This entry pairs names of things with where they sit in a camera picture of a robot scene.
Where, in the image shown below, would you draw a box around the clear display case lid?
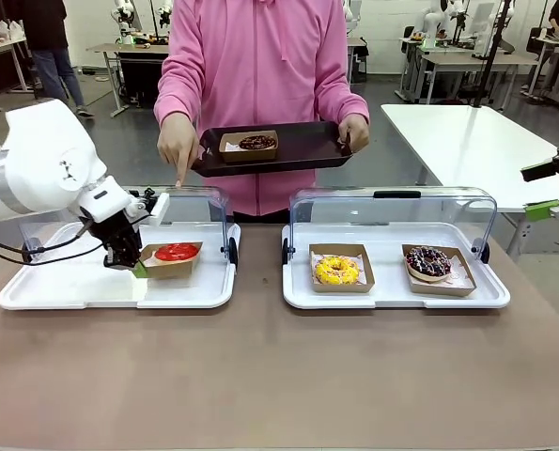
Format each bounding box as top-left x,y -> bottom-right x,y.
18,186 -> 236,264
288,186 -> 499,264

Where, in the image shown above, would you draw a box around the wood-top lab table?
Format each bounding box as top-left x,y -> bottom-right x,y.
86,42 -> 170,118

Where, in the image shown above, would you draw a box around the yellow sprinkle donut in box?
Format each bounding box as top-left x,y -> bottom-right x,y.
308,242 -> 377,295

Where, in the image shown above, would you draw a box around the dark brown serving tray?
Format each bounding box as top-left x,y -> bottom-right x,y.
190,120 -> 354,179

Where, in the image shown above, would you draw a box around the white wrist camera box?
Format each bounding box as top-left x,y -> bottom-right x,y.
148,191 -> 171,226

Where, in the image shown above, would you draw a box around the black tripod stand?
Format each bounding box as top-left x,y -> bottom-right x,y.
470,0 -> 516,108

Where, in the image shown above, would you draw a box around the white display case base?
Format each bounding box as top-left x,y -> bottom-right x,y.
281,221 -> 512,310
0,221 -> 241,311

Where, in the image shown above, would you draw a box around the person's left hand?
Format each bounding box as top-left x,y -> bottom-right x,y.
337,115 -> 371,154

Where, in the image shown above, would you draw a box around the chocolate sprinkle donut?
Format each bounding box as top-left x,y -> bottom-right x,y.
218,130 -> 279,163

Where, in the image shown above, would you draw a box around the grey-top lab table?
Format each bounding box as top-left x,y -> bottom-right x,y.
419,50 -> 538,113

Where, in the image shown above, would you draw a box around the white rectangular table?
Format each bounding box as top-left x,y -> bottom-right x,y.
380,103 -> 559,257

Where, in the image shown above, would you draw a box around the person in dark top jeans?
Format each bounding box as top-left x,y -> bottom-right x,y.
23,0 -> 96,117

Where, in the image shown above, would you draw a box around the yellow sprinkled donut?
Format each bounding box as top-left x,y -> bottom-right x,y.
315,255 -> 361,287

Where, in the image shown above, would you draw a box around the dark purple sprinkled donut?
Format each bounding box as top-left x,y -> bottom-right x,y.
404,245 -> 453,283

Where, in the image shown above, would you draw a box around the person's right forearm pink sleeve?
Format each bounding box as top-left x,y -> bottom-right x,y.
154,70 -> 200,124

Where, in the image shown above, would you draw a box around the person's right hand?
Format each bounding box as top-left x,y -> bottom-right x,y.
156,115 -> 200,190

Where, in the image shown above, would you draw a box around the white paper bags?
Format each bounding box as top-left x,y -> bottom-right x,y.
0,18 -> 25,40

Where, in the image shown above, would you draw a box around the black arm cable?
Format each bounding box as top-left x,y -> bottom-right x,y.
0,220 -> 106,267

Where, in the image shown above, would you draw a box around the chocolate sprinkled donut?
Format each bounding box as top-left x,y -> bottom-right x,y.
238,134 -> 276,151

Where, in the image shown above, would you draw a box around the person's left forearm pink sleeve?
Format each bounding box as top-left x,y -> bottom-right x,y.
316,79 -> 370,126

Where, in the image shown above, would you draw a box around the dark berry donut in box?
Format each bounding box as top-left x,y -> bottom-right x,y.
401,242 -> 477,299

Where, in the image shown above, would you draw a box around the red glazed donut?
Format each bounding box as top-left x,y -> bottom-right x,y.
140,241 -> 204,281
154,242 -> 200,262

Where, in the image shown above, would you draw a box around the person in pink hoodie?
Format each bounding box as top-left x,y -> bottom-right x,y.
154,0 -> 370,223

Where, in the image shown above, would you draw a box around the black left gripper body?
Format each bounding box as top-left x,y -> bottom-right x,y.
85,209 -> 144,264

